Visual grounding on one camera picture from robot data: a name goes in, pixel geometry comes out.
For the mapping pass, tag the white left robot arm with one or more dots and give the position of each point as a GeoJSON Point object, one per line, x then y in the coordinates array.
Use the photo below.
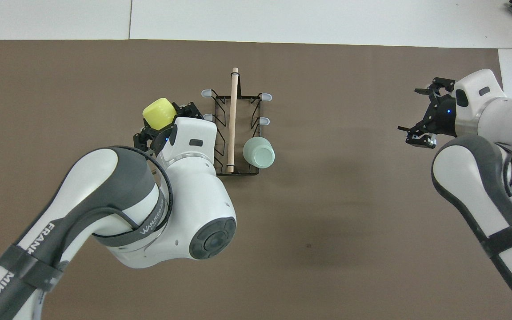
{"type": "Point", "coordinates": [185, 200]}

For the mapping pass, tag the yellow plastic cup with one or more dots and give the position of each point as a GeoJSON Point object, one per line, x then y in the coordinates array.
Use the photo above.
{"type": "Point", "coordinates": [158, 113]}

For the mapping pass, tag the brown table mat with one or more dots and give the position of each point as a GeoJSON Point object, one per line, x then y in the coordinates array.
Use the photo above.
{"type": "Point", "coordinates": [327, 222]}

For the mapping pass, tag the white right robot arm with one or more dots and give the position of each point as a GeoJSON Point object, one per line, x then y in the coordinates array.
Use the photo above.
{"type": "Point", "coordinates": [474, 178]}

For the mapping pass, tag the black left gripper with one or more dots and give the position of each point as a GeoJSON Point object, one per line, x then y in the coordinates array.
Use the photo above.
{"type": "Point", "coordinates": [162, 138]}

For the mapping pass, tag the pale green plastic cup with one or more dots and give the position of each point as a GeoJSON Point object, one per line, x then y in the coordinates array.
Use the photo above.
{"type": "Point", "coordinates": [259, 153]}

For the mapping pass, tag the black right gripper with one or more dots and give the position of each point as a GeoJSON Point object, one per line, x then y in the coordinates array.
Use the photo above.
{"type": "Point", "coordinates": [440, 115]}

